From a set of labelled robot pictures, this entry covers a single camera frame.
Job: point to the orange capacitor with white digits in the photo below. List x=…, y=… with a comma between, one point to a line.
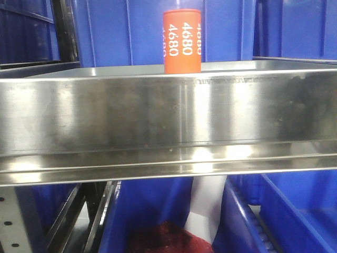
x=182, y=41

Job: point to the white perforated shelf bracket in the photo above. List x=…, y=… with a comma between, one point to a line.
x=14, y=236

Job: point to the blue bin upper left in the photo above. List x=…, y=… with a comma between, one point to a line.
x=28, y=32

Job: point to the blue bin upper right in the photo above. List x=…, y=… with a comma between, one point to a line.
x=295, y=29

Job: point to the blue bin lower middle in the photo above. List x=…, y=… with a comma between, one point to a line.
x=159, y=215

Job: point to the stainless steel shelf tray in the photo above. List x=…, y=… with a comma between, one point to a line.
x=131, y=122

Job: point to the blue bin lower right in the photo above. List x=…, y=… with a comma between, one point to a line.
x=278, y=212

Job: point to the blue bin behind capacitor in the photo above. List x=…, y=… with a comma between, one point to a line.
x=117, y=33

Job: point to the black shelf upright post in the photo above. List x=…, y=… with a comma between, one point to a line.
x=65, y=31

